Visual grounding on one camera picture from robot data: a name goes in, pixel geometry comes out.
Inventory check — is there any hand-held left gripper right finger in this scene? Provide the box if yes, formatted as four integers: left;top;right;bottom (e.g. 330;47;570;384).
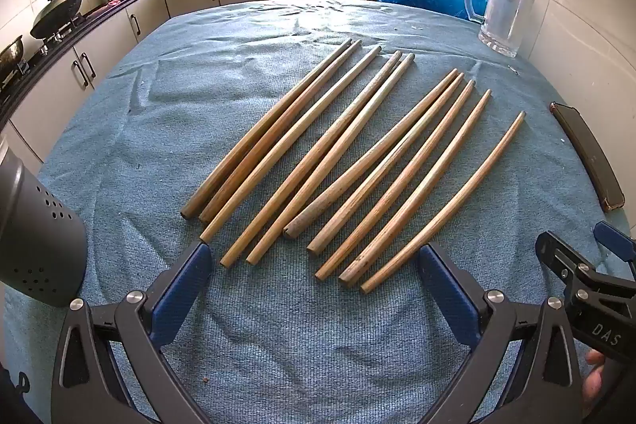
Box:
416;241;592;424

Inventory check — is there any clear glass mug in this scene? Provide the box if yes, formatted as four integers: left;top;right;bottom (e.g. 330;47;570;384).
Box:
464;0;540;58

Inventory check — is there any black wok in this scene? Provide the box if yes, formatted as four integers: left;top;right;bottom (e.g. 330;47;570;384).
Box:
30;0;103;40

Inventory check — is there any blue towel table cover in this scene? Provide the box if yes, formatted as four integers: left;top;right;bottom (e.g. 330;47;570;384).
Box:
2;0;632;424

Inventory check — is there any metal cooking pot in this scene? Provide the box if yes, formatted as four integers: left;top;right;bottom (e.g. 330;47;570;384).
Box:
0;35;25;82

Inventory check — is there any phone in black case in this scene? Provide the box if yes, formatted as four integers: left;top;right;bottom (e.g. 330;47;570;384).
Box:
550;102;626;213

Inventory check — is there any black gas stove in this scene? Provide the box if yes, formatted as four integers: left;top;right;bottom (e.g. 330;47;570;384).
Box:
30;9;95;52

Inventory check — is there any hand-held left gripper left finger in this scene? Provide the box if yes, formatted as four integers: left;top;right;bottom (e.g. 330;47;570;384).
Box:
50;241;214;424

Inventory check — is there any dark grey perforated utensil holder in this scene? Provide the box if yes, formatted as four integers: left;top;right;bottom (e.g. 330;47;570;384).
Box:
0;141;89;308

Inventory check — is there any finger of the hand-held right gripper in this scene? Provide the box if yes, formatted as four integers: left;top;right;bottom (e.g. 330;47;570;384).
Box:
593;221;636;262
535;231;595;292

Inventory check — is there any bunch of wooden chopsticks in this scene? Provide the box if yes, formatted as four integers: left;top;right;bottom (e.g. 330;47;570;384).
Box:
180;37;526;296

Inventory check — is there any person's right hand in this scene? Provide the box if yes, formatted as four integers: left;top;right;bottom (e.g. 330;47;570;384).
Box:
581;349;609;410

